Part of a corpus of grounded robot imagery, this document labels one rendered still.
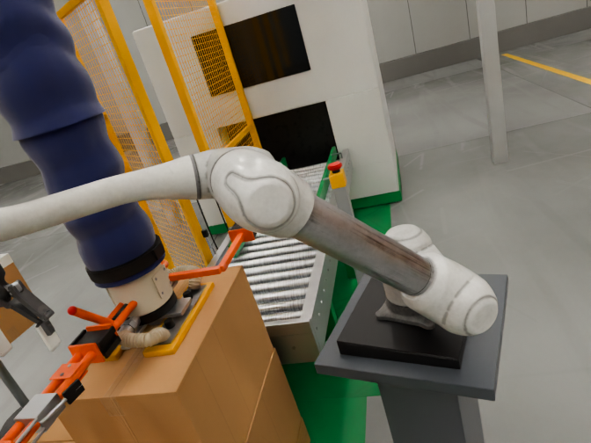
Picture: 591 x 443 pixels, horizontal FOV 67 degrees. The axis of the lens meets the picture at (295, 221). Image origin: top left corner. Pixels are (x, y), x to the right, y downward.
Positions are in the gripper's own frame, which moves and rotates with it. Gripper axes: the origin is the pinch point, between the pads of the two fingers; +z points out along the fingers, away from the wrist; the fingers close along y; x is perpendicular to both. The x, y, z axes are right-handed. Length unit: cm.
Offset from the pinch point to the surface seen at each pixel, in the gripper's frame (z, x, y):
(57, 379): 12.4, -2.7, 1.9
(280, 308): 68, -98, -16
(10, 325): 52, -88, 125
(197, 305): 25, -44, -13
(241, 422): 61, -29, -20
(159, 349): 24.8, -24.8, -8.7
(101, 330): 12.0, -19.4, 0.5
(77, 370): 12.9, -5.6, -1.5
